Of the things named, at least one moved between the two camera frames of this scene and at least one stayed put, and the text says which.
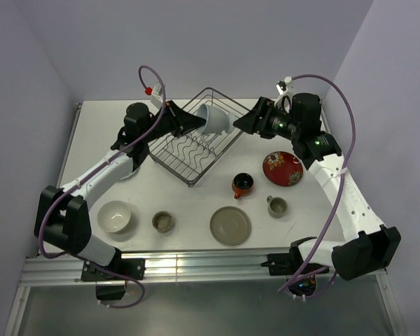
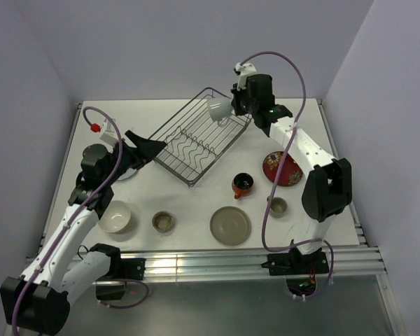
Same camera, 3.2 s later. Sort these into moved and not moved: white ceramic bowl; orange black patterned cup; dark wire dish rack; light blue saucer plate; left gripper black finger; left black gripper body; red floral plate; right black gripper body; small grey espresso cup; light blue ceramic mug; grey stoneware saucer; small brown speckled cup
Moved: light blue ceramic mug; left gripper black finger; right black gripper body; left black gripper body
Not moved: dark wire dish rack; grey stoneware saucer; small brown speckled cup; white ceramic bowl; small grey espresso cup; light blue saucer plate; orange black patterned cup; red floral plate
